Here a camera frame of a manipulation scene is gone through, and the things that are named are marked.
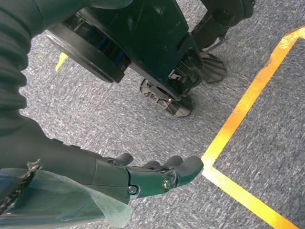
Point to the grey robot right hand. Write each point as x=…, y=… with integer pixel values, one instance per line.
x=71, y=164

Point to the translucent plastic film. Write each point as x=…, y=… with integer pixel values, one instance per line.
x=59, y=205

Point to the robot right arm ribbed sleeve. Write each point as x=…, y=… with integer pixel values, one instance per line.
x=11, y=63

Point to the black robot right foot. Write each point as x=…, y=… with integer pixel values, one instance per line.
x=171, y=106

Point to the black robot foot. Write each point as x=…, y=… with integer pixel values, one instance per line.
x=171, y=106
x=213, y=68

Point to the black robot left foot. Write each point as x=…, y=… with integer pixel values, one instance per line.
x=213, y=68

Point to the yellow floor tape square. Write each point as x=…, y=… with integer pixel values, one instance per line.
x=250, y=98

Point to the black robot left leg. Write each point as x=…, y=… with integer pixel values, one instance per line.
x=224, y=15

